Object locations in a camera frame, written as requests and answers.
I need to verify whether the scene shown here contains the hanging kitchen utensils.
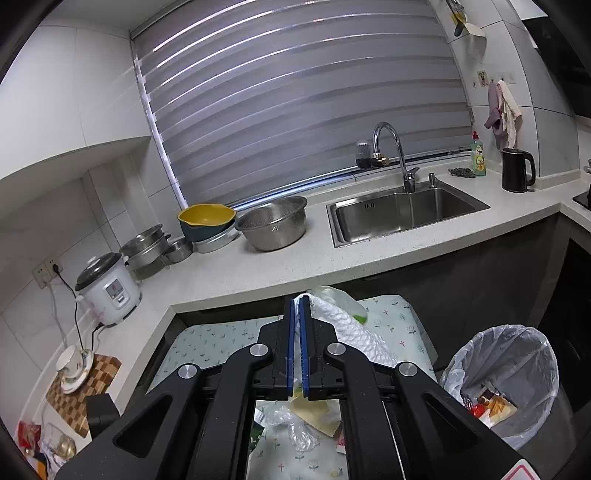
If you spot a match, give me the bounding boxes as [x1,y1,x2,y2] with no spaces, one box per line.
[445,0,488,38]

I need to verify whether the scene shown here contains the faucet water filter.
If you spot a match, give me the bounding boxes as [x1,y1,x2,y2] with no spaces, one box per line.
[355,140,391,169]

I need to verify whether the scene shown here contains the white paper towel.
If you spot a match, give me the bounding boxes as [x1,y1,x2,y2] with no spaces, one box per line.
[305,293,399,368]

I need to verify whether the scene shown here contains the cream paper packet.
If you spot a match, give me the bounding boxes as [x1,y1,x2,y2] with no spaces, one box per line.
[291,397,342,437]
[480,392,519,428]

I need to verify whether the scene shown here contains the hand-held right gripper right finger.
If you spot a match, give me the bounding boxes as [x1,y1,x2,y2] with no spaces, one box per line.
[298,295,541,480]

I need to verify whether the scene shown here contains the stainless steel sink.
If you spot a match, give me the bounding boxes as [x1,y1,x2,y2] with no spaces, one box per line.
[326,187,491,249]

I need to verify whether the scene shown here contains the cream hanging cloth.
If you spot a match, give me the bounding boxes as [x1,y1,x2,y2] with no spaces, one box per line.
[498,80,523,144]

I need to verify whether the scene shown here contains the dark blue bowl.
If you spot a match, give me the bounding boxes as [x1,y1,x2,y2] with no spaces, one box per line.
[180,220,236,243]

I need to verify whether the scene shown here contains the black built-in oven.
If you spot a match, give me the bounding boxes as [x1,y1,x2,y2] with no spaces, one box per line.
[549,240,591,411]

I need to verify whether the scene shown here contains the dark kitchen base cabinet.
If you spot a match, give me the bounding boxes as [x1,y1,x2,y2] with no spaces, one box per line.
[175,215,573,384]

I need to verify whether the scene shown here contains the white wall cabinet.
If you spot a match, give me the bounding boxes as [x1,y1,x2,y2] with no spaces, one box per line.
[0,25,153,195]

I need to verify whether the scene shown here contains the purple hanging cloth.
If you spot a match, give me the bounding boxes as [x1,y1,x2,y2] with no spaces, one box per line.
[483,82,507,138]

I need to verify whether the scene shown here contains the black power cord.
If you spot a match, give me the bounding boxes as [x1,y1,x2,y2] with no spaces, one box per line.
[52,264,108,357]

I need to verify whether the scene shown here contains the white rice cooker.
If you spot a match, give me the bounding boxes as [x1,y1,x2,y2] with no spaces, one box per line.
[75,251,143,326]

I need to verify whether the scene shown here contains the clear plastic bag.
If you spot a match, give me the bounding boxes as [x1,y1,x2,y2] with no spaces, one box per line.
[259,401,324,453]

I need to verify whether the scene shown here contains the chrome faucet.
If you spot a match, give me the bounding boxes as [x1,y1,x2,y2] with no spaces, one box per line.
[373,121,421,195]

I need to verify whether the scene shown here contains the grey striped window blind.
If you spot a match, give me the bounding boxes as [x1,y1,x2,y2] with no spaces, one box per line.
[130,0,476,210]

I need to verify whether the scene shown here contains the checkered wooden cutting board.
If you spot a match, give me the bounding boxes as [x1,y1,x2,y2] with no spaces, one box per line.
[45,353,122,439]

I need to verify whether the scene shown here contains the trash bin with white liner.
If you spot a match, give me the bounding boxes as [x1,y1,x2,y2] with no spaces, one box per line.
[438,325,560,452]

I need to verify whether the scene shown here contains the floral light blue tablecloth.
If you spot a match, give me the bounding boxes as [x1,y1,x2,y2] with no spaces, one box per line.
[152,295,437,480]

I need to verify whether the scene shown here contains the black range hood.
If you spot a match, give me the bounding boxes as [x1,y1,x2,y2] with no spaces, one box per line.
[522,0,591,118]

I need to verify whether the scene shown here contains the black electric kettle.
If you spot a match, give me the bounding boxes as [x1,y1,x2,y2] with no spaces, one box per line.
[501,148,537,193]

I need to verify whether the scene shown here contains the white teacup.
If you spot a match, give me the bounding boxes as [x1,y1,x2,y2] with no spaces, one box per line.
[55,345,90,374]

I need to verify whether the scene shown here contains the stacked steel pots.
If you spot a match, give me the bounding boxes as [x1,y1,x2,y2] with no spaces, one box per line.
[119,224,172,271]

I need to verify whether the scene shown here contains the small steel bowl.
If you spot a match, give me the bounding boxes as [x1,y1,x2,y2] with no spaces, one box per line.
[161,237,194,265]

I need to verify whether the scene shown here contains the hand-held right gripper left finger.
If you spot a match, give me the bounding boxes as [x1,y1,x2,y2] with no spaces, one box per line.
[55,295,298,480]

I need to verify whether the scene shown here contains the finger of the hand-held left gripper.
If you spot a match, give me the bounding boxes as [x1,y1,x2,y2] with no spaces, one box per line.
[85,394,122,439]

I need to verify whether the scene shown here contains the green dish soap bottle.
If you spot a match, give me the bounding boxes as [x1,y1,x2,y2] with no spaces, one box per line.
[470,131,488,178]

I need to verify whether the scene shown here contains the yellow bowl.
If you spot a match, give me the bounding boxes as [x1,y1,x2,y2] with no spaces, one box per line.
[178,204,237,230]

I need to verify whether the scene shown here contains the wall power socket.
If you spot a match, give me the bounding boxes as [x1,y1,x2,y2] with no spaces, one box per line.
[32,257,63,289]

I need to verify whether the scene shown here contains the glass jar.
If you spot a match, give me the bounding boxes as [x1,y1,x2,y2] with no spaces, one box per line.
[41,422,77,460]

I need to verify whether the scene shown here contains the white saucer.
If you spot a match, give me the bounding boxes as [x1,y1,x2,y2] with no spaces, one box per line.
[60,354,96,394]

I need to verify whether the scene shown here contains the steel colander bowl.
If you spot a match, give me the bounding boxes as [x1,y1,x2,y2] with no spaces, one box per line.
[235,196,309,252]

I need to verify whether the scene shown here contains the red snack packet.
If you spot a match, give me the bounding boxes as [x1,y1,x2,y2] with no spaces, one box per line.
[17,421,42,451]

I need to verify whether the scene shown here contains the light green plastic bag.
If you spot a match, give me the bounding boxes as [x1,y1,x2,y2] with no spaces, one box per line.
[307,286,370,326]

